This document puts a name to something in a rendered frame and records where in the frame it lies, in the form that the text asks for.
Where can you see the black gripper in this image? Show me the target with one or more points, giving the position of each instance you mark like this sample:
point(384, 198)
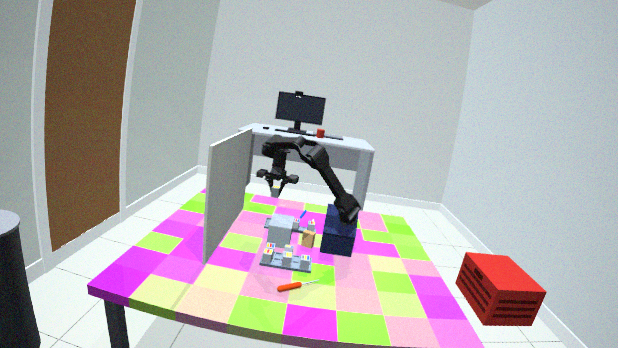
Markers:
point(288, 179)

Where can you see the orange-handled screwdriver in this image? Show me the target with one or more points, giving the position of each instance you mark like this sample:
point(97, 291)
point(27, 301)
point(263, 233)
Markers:
point(293, 286)

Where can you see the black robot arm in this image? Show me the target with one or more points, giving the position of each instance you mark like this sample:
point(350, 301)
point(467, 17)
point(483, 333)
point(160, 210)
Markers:
point(277, 147)

